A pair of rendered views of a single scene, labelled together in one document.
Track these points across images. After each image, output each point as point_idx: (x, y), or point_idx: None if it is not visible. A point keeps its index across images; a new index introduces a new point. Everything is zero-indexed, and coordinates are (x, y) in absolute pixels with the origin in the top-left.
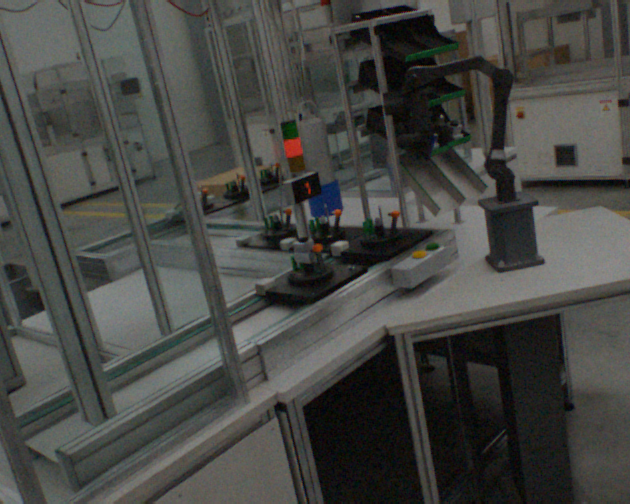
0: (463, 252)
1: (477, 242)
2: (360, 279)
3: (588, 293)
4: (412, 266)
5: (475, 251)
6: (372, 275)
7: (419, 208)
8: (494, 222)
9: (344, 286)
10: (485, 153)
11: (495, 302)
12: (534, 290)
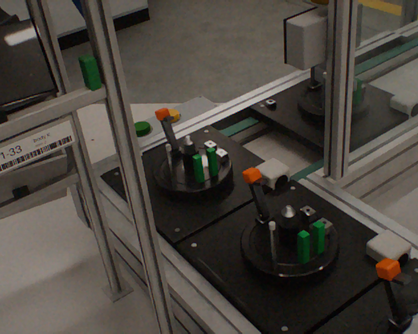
0: (57, 231)
1: (6, 259)
2: (265, 93)
3: None
4: (194, 99)
5: (42, 226)
6: (248, 97)
7: None
8: None
9: (289, 86)
10: (4, 20)
11: (134, 107)
12: (87, 112)
